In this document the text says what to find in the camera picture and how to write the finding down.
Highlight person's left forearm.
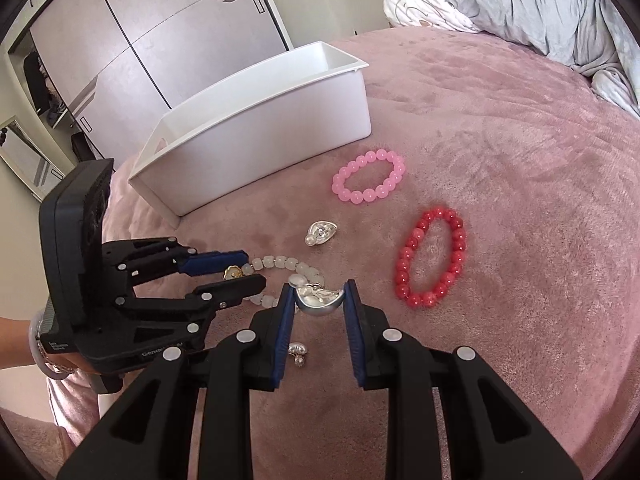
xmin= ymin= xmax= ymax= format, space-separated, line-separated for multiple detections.
xmin=0 ymin=316 xmax=40 ymax=370

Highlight beige sliding-door wardrobe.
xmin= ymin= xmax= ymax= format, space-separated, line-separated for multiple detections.
xmin=0 ymin=0 xmax=294 ymax=173

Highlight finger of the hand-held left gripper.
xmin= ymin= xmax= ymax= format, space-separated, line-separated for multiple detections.
xmin=102 ymin=236 xmax=250 ymax=289
xmin=112 ymin=274 xmax=268 ymax=334

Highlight white plastic box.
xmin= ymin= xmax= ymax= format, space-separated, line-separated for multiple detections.
xmin=127 ymin=41 xmax=372 ymax=229

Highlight white bead bracelet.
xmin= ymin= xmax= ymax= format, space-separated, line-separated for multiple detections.
xmin=243 ymin=255 xmax=323 ymax=309

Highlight silver heart earring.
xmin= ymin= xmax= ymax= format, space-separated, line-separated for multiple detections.
xmin=303 ymin=220 xmax=339 ymax=248

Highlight dark hanging clothes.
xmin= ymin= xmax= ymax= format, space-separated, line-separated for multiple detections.
xmin=22 ymin=52 xmax=67 ymax=127

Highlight pink bead bracelet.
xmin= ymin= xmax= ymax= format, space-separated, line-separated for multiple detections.
xmin=331 ymin=149 xmax=407 ymax=206

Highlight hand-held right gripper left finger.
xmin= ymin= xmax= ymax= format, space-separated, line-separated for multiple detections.
xmin=57 ymin=282 xmax=297 ymax=480

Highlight pink plush blanket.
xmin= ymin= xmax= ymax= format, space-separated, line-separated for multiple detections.
xmin=0 ymin=25 xmax=640 ymax=480

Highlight grey quilt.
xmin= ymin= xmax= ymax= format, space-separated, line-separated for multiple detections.
xmin=434 ymin=0 xmax=640 ymax=117

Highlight silver pearl earring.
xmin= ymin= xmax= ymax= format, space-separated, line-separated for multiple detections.
xmin=286 ymin=342 xmax=309 ymax=369

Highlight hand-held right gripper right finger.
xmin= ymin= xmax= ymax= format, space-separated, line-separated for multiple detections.
xmin=342 ymin=280 xmax=583 ymax=480

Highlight framed mirror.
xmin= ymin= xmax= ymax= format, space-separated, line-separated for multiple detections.
xmin=0 ymin=115 xmax=57 ymax=204

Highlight clear wrist bangle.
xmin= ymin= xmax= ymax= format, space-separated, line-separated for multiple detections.
xmin=28 ymin=313 xmax=77 ymax=381

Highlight red bead bracelet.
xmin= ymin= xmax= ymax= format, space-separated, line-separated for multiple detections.
xmin=395 ymin=208 xmax=467 ymax=310

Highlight silver crescent earring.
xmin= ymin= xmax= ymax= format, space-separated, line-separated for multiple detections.
xmin=290 ymin=275 xmax=347 ymax=317

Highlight dark bag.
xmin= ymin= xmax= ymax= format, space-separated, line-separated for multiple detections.
xmin=70 ymin=132 xmax=104 ymax=164

